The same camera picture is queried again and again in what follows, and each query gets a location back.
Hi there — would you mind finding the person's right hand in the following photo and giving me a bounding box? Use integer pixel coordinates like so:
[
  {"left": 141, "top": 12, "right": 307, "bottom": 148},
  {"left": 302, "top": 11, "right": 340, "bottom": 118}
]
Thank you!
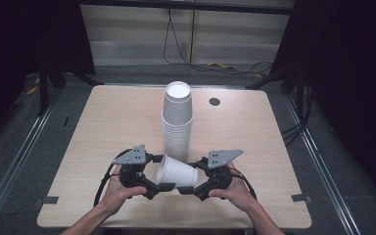
[{"left": 208, "top": 162, "right": 259, "bottom": 213}]

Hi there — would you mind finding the right hand-held gripper cable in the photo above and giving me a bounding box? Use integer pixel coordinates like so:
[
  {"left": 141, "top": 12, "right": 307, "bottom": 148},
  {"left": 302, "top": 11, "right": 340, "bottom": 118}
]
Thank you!
[{"left": 229, "top": 167, "right": 259, "bottom": 201}]

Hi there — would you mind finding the yellow tape strip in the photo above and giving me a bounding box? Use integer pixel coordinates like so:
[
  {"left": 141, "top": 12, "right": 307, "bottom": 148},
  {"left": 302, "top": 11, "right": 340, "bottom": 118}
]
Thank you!
[{"left": 25, "top": 84, "right": 40, "bottom": 97}]

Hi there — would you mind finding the black crossbar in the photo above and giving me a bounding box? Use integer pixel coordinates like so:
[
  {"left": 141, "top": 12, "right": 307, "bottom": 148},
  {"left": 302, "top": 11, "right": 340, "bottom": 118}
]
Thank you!
[{"left": 78, "top": 0, "right": 296, "bottom": 16}]

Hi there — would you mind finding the stack of white paper cups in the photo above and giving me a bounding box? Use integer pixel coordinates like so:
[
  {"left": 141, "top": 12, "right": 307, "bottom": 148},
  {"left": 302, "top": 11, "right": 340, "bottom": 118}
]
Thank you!
[{"left": 161, "top": 80, "right": 195, "bottom": 163}]

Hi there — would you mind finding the bundle of black cables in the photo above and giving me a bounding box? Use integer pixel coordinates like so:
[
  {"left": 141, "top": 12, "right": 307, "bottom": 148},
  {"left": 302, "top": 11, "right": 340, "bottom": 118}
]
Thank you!
[{"left": 280, "top": 83, "right": 315, "bottom": 147}]

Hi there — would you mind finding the person's left hand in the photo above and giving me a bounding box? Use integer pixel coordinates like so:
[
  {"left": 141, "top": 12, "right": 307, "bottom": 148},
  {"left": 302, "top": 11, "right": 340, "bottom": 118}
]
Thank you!
[{"left": 99, "top": 164, "right": 148, "bottom": 216}]

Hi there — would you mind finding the metal floor rail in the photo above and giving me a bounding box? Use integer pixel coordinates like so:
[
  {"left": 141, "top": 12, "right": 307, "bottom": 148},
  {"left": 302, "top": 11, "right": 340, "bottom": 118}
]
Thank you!
[
  {"left": 283, "top": 93, "right": 362, "bottom": 235},
  {"left": 0, "top": 106, "right": 53, "bottom": 227}
]

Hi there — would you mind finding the black metal stand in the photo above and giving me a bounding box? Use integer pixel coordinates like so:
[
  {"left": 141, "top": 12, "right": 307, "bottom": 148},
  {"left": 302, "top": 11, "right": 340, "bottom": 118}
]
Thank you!
[{"left": 37, "top": 65, "right": 51, "bottom": 116}]

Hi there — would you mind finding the black cable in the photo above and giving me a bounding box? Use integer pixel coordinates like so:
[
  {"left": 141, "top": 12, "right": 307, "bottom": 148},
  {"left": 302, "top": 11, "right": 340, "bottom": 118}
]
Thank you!
[{"left": 162, "top": 8, "right": 274, "bottom": 76}]

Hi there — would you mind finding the grey tape piece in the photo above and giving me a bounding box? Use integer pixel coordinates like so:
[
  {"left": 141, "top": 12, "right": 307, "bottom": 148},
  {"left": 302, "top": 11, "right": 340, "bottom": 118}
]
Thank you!
[
  {"left": 290, "top": 193, "right": 308, "bottom": 203},
  {"left": 41, "top": 195, "right": 60, "bottom": 205}
]

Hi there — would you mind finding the hand-held gripper cable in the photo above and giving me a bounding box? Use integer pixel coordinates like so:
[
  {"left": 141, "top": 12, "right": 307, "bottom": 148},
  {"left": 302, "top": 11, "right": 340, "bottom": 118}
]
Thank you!
[
  {"left": 229, "top": 167, "right": 259, "bottom": 201},
  {"left": 93, "top": 148, "right": 133, "bottom": 208}
]

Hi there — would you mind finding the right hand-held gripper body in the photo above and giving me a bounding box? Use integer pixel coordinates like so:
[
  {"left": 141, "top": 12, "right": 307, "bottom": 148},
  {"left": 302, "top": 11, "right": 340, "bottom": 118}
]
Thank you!
[{"left": 194, "top": 149, "right": 244, "bottom": 202}]

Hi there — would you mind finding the dark curtain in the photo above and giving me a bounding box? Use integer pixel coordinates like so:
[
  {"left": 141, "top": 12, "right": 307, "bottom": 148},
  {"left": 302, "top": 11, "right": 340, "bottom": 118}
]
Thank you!
[
  {"left": 269, "top": 0, "right": 376, "bottom": 200},
  {"left": 0, "top": 0, "right": 97, "bottom": 146}
]

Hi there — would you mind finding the yellow scrap on floor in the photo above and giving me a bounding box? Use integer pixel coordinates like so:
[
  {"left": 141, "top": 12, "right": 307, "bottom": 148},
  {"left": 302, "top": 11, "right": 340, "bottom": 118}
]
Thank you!
[{"left": 207, "top": 61, "right": 237, "bottom": 71}]

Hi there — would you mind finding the left hand-held gripper cable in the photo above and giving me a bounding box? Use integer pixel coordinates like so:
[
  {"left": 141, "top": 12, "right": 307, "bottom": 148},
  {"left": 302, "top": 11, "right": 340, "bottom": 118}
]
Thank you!
[{"left": 93, "top": 148, "right": 133, "bottom": 208}]

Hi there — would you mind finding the white paper cup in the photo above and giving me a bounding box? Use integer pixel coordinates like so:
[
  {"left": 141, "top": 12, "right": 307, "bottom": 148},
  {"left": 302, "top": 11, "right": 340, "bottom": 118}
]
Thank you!
[{"left": 155, "top": 154, "right": 200, "bottom": 189}]

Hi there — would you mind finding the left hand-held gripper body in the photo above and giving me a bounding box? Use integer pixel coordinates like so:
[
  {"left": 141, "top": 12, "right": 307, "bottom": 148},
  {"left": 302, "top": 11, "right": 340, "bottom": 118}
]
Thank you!
[{"left": 112, "top": 144, "right": 161, "bottom": 201}]

